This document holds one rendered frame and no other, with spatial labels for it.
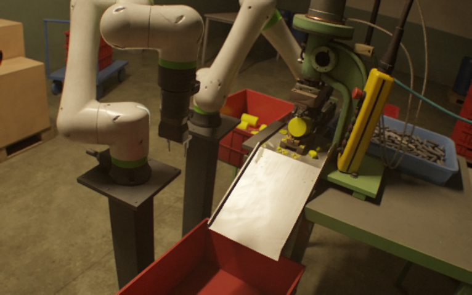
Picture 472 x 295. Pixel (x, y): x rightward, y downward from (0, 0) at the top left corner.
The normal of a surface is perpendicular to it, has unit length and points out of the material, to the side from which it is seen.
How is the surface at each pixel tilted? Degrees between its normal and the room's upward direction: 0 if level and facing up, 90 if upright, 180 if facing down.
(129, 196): 0
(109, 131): 87
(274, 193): 30
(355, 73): 90
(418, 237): 0
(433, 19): 90
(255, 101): 90
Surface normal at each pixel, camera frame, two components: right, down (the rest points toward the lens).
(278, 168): -0.11, -0.59
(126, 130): 0.23, 0.46
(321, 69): -0.47, 0.34
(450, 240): 0.14, -0.88
